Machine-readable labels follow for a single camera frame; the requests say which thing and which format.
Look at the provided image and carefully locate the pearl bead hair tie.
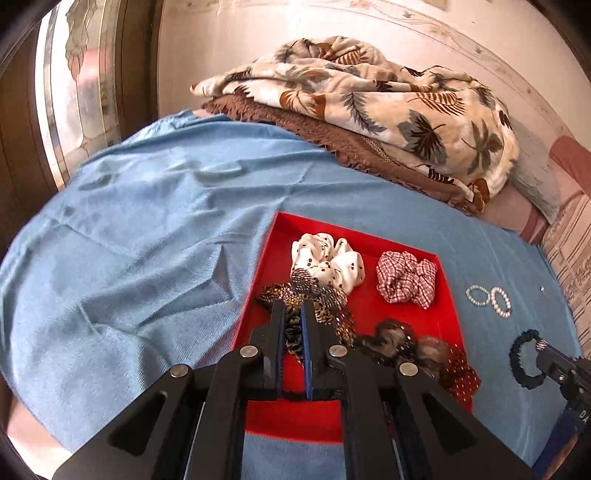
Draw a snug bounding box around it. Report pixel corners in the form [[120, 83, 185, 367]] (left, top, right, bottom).
[[465, 285, 513, 319]]

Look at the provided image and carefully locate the red tray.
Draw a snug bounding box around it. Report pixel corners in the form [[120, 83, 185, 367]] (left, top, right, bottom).
[[231, 211, 476, 445]]

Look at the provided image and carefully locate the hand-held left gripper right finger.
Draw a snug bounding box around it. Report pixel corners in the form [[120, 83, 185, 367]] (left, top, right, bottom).
[[299, 304, 536, 480]]

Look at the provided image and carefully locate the leopard print lace hairband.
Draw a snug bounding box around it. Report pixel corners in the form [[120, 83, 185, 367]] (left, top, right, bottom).
[[259, 270, 356, 358]]

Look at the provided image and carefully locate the dark sheer dotted scrunchie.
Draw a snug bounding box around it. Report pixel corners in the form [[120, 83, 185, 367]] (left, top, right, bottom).
[[355, 318, 455, 374]]

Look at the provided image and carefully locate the leaf print blanket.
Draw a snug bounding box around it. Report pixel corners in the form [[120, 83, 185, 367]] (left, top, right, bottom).
[[190, 36, 519, 214]]

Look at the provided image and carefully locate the brown ruffled blanket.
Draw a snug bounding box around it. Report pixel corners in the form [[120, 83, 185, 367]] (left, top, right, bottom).
[[202, 95, 485, 217]]

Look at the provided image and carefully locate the red polka dot scrunchie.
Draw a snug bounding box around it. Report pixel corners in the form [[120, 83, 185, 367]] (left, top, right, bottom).
[[438, 347, 482, 401]]

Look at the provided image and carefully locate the white cherry print scrunchie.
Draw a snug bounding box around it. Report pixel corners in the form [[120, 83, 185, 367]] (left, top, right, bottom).
[[290, 233, 366, 295]]

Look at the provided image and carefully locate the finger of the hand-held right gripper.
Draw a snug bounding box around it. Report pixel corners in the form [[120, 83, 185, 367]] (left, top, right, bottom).
[[534, 339, 579, 385]]

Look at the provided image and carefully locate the black hair tie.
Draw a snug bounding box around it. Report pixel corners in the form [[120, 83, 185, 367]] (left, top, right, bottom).
[[509, 329, 549, 392]]

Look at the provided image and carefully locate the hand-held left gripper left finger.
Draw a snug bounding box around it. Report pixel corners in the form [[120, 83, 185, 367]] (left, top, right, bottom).
[[53, 300, 287, 480]]

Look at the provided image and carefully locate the grey quilted pillow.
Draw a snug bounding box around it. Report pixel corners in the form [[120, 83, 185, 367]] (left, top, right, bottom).
[[505, 113, 556, 224]]

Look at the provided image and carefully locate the red plaid scrunchie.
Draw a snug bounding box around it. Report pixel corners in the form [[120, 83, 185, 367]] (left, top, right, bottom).
[[375, 250, 438, 309]]

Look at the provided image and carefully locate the mirrored wardrobe door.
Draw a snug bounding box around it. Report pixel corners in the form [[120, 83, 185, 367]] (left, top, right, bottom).
[[34, 0, 160, 190]]

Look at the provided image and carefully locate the light blue cloth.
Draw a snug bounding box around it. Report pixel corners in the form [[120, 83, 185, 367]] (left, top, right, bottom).
[[0, 109, 583, 480]]

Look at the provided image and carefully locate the striped floral pillow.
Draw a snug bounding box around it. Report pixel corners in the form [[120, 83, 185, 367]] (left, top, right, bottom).
[[540, 194, 591, 324]]

